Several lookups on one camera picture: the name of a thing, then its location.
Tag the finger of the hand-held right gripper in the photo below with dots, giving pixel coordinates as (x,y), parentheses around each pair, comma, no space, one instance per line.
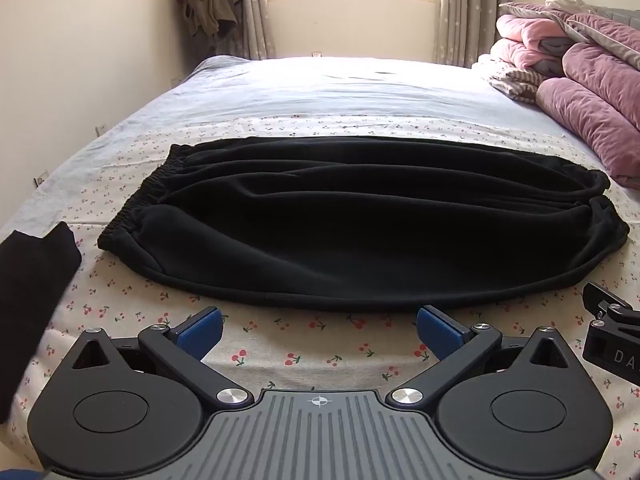
(602,296)

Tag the grey star print curtain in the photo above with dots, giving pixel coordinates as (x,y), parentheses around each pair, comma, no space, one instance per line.
(255,10)
(467,10)

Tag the black pants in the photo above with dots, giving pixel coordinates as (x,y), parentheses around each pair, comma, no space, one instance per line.
(350,225)

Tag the light pink quilt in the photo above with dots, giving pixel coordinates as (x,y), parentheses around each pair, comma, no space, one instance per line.
(525,42)

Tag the grey-blue bed sheet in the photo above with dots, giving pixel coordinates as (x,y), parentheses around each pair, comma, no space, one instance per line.
(310,87)

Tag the folded black cloth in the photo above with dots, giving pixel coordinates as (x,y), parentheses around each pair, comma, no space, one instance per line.
(30,305)

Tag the striped blanket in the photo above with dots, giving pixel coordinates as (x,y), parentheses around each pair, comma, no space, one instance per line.
(515,80)

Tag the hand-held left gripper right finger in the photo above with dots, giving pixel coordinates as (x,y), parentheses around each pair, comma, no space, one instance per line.
(436,334)

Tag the mauve velvet quilt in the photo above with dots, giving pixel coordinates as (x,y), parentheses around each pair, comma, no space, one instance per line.
(595,95)

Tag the cherry print bed sheet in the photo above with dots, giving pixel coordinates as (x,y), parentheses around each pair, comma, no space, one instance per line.
(300,335)

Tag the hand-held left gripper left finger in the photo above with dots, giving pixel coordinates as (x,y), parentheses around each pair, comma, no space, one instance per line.
(202,334)

